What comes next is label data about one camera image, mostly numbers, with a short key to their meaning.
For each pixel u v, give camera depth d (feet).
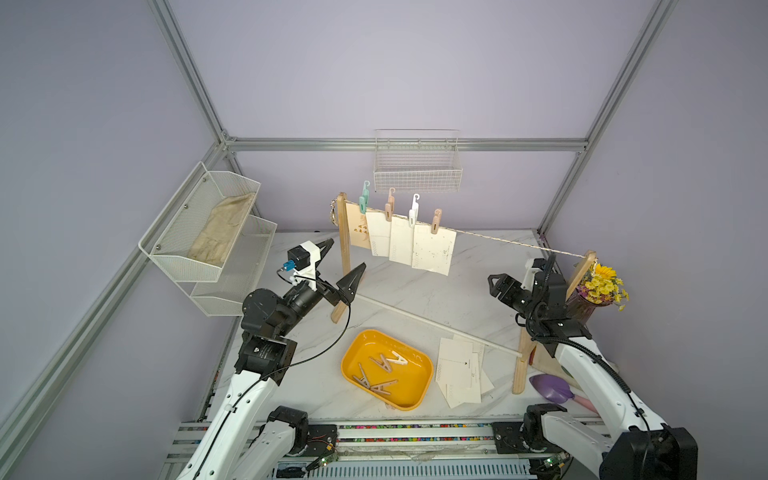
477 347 2.94
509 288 2.35
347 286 1.72
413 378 2.75
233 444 1.36
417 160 3.12
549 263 2.17
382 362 2.78
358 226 2.32
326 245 2.04
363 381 2.69
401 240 2.22
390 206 2.02
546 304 2.01
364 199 2.05
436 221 1.96
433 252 2.22
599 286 2.46
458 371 2.76
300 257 1.56
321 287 1.78
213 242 2.51
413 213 1.99
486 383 2.73
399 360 2.82
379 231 2.24
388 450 2.40
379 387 2.66
